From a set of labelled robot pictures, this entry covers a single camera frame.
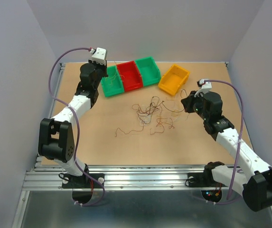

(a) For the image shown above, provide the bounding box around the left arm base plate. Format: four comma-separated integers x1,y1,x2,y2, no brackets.
58,172,102,189

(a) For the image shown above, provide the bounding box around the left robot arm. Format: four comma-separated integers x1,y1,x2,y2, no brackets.
38,60,107,187

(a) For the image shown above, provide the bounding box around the left green bin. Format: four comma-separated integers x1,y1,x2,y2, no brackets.
101,66,124,97

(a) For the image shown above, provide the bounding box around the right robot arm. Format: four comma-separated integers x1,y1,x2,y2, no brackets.
181,91,272,212

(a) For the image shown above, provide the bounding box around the right green bin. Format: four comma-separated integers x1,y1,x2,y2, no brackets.
135,57,161,87

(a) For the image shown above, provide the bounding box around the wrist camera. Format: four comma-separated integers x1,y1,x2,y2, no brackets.
89,47,107,66
194,79,212,97

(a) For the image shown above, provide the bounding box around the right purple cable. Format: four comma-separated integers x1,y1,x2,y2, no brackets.
206,80,245,206

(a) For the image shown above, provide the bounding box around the wire bundle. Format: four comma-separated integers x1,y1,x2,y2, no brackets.
113,89,192,138

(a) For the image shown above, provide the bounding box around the red bin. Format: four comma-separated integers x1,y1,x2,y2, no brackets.
116,61,143,92

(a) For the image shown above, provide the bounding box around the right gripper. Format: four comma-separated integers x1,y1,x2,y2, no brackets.
180,90,209,121

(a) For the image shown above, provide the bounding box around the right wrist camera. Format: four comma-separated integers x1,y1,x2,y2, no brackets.
194,79,212,97

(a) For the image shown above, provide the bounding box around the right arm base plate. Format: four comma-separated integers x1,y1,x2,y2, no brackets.
184,171,231,189

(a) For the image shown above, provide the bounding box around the green bin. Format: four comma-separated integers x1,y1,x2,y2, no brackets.
101,66,124,97
135,57,161,87

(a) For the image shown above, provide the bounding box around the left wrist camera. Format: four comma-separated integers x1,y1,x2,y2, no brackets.
89,47,107,66

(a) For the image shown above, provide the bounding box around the yellow bin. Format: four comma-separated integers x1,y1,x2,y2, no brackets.
158,64,190,96

